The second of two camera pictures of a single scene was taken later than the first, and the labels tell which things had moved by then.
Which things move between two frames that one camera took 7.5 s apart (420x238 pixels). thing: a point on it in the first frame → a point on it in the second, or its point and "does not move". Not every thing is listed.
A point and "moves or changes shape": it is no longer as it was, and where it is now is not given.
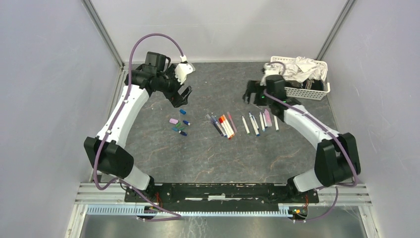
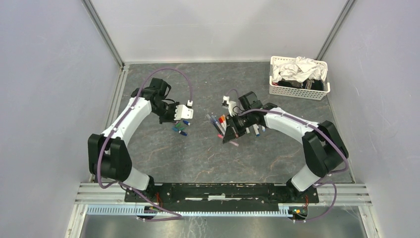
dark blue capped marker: (215, 120) does not move
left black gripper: (176, 99) → (171, 119)
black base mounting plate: (220, 195) does not move
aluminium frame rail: (91, 193) does not move
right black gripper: (254, 87) → (230, 134)
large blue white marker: (254, 125) does not move
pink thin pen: (232, 122) moves or changes shape
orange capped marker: (225, 122) does not move
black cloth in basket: (316, 85) does not move
